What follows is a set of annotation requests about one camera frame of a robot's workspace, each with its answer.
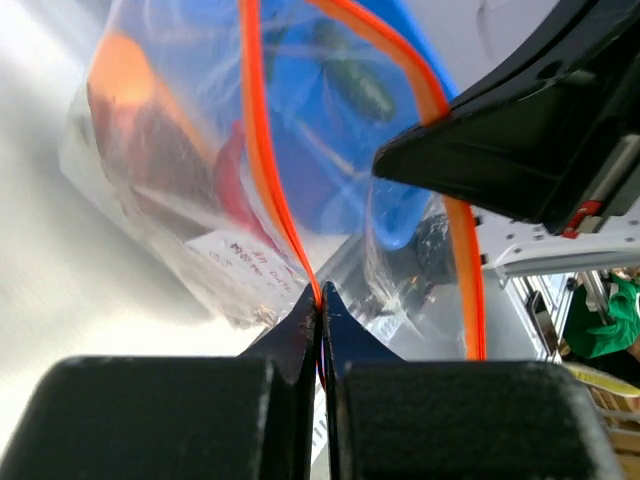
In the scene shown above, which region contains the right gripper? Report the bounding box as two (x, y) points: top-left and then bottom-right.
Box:
(373, 1), (639, 235)

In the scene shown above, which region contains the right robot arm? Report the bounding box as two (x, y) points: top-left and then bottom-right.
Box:
(373, 1), (639, 276)

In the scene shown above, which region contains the blue plastic tray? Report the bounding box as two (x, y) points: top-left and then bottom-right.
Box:
(257, 1), (430, 251)

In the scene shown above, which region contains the green cucumber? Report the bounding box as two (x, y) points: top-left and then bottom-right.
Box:
(312, 20), (396, 123)

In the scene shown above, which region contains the clear zip top bag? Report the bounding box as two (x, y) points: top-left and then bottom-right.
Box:
(60, 1), (487, 360)

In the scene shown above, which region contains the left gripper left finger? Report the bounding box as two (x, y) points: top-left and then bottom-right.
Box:
(1, 290), (320, 479)

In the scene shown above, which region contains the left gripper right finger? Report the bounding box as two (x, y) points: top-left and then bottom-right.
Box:
(322, 284), (623, 479)

